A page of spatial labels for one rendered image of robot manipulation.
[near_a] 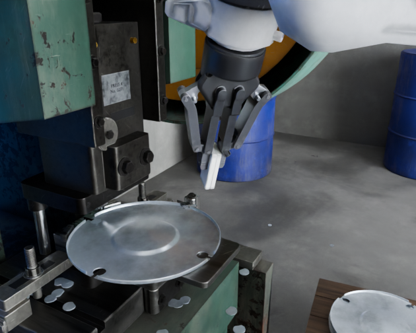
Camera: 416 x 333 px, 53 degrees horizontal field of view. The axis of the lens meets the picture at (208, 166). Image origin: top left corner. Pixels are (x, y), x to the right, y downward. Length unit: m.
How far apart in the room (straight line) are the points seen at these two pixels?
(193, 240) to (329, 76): 3.31
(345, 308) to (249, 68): 0.95
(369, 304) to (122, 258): 0.83
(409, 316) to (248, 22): 1.07
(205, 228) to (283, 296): 1.14
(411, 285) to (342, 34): 1.88
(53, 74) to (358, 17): 0.38
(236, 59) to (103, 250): 0.45
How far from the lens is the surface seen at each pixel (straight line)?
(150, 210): 0.91
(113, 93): 0.74
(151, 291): 0.81
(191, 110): 0.54
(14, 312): 0.78
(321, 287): 1.44
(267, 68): 0.95
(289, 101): 4.13
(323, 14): 0.36
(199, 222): 0.86
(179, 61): 0.82
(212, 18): 0.48
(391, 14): 0.37
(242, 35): 0.47
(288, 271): 2.10
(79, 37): 0.62
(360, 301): 1.37
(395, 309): 1.38
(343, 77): 3.97
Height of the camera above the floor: 1.20
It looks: 21 degrees down
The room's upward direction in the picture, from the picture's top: straight up
